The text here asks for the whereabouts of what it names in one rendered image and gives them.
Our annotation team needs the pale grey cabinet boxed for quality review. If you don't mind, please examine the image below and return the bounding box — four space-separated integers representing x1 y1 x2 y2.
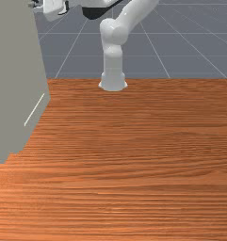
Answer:
0 0 52 165

